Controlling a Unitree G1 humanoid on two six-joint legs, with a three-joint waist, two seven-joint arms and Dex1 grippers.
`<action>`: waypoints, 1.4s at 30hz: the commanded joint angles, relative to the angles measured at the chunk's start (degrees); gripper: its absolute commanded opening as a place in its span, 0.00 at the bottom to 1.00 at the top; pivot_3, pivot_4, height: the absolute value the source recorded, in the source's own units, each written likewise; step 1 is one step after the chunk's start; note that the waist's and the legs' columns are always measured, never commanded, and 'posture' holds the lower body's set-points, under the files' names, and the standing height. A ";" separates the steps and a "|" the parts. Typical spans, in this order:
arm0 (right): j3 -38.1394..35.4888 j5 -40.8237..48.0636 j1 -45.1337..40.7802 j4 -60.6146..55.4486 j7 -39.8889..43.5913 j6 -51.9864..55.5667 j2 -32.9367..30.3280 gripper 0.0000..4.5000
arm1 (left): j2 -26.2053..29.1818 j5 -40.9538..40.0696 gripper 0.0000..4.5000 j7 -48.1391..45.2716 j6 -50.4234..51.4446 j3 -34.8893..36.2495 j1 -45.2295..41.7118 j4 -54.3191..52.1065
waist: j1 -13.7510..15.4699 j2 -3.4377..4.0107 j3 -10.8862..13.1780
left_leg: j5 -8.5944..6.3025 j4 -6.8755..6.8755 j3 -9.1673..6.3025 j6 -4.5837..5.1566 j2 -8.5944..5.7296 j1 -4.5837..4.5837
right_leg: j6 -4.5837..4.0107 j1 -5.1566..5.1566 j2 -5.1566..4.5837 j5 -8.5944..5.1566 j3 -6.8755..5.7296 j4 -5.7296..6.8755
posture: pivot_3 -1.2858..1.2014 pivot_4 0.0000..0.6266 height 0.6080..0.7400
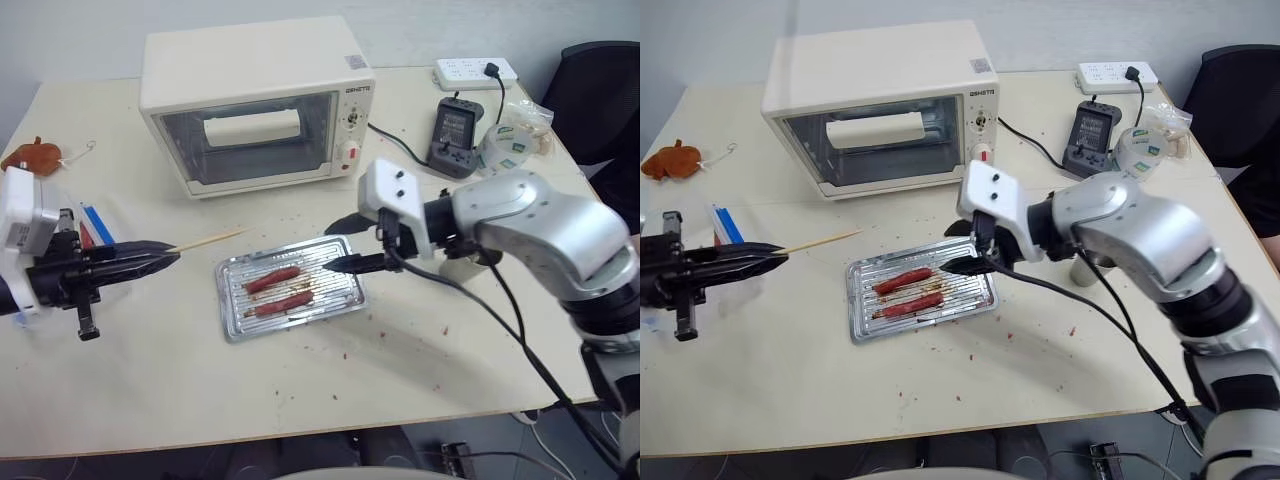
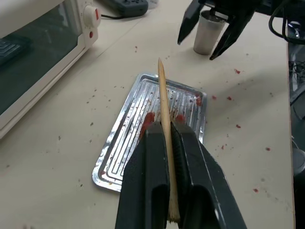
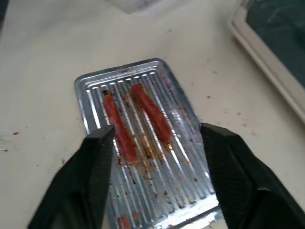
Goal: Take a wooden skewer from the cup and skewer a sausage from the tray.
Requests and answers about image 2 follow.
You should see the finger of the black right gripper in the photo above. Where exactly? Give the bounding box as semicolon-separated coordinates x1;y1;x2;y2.
177;0;203;46
209;10;256;61

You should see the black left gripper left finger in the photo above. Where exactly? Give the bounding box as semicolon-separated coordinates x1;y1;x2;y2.
115;121;171;229

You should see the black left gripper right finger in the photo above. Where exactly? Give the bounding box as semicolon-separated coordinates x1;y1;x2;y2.
170;121;247;229

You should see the wooden skewer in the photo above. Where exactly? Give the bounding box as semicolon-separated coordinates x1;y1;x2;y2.
157;57;181;225

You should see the silver metal cup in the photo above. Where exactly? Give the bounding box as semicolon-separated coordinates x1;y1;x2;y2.
193;10;226;55

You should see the red sausage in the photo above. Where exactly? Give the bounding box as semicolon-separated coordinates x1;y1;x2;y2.
141;111;187;138

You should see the ribbed silver metal tray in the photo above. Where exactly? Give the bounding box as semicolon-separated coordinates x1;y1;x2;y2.
91;73;207;193

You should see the dark grey controller device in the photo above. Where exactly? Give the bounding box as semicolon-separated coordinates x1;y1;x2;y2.
97;0;150;17

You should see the white toaster oven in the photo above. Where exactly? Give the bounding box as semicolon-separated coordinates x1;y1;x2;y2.
0;0;102;139

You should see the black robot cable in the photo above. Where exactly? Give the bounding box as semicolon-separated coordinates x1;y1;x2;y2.
268;0;305;46

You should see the black device cable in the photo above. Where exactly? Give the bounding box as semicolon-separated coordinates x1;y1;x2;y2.
101;13;125;20

